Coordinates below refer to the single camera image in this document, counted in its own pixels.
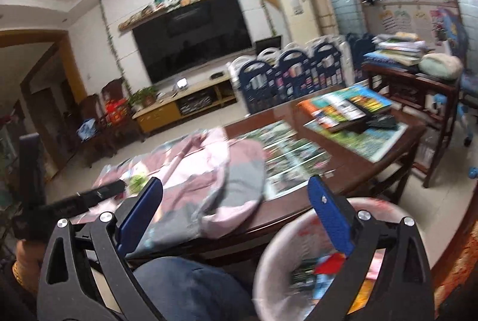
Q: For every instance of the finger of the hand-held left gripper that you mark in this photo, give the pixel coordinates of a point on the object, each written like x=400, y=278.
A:
x=106, y=189

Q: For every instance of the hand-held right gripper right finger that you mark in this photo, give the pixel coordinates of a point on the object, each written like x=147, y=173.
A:
x=330, y=216

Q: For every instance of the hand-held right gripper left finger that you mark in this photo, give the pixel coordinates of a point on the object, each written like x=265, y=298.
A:
x=143, y=209

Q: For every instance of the light green wrapper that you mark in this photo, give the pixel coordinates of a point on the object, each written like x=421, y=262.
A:
x=137, y=182

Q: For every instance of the red wrapper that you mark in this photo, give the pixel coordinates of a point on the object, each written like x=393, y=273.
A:
x=328, y=262

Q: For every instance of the green snack wrapper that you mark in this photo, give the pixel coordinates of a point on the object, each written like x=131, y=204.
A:
x=302, y=277

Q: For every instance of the pale pink trash bin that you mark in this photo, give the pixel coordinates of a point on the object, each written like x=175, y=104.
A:
x=276, y=257

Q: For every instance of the yellow chip bag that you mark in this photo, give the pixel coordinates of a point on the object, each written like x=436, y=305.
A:
x=360, y=296

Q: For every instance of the person's left forearm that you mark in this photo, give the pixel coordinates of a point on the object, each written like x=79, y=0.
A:
x=15, y=300

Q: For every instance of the person's left hand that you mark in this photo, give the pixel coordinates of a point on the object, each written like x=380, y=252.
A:
x=27, y=253

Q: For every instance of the dark wooden armchair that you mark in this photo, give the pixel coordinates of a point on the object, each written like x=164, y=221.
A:
x=127, y=127
x=95, y=142

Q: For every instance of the blue clothes bundle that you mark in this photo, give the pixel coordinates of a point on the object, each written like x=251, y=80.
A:
x=87, y=130

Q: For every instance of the photo sheet under glass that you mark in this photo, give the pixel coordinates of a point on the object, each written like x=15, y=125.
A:
x=291, y=156

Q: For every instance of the checked pink grey blanket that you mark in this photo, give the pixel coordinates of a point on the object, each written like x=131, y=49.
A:
x=209, y=171

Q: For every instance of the red gift box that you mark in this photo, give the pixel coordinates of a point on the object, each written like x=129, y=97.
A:
x=116, y=111

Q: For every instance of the green printed mat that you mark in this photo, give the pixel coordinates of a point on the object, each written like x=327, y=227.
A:
x=373, y=143

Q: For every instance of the person's right leg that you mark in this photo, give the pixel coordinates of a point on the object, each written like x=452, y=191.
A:
x=186, y=287

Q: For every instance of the wooden glass-top table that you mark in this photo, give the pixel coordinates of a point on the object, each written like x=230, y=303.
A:
x=392, y=151

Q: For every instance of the yellow wooden television cabinet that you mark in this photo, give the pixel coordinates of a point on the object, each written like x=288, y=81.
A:
x=160, y=115

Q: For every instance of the plant in white pot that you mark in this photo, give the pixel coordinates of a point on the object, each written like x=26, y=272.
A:
x=136, y=99

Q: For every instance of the plant in brown pot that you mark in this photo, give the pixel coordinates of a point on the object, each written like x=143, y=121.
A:
x=150, y=95

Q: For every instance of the black remote control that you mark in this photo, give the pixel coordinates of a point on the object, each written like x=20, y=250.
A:
x=381, y=121

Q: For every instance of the row of books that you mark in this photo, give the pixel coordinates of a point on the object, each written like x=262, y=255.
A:
x=332, y=106

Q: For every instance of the small white display device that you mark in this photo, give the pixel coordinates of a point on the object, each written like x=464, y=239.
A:
x=182, y=83

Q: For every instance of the wooden sofa with red cushion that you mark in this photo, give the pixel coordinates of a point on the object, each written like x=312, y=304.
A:
x=461, y=253

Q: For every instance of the row of baby fence panels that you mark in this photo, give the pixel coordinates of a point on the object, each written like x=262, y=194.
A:
x=295, y=78

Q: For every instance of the dark wooden side cabinet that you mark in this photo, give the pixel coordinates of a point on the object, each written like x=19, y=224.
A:
x=410, y=89

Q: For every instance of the black set-top box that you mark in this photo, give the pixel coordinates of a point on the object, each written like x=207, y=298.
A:
x=216, y=75

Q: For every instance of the black flat television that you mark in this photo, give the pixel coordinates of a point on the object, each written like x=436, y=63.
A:
x=194, y=37

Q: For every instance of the stack of books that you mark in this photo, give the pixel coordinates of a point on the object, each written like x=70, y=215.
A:
x=396, y=50

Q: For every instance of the black monitor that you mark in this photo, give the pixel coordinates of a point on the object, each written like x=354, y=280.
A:
x=268, y=45

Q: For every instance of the pale green pillow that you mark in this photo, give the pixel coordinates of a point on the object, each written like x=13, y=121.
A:
x=440, y=65

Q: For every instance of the blue desk chair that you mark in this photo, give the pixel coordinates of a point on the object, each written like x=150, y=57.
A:
x=468, y=89

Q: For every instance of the row of toys on shelf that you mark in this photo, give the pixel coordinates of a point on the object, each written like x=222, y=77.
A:
x=186, y=0

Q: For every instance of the white standing air conditioner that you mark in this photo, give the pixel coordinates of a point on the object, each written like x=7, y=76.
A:
x=295, y=7

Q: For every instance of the wall learning chart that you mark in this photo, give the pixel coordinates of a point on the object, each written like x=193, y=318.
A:
x=403, y=18
x=435, y=26
x=387, y=20
x=421, y=22

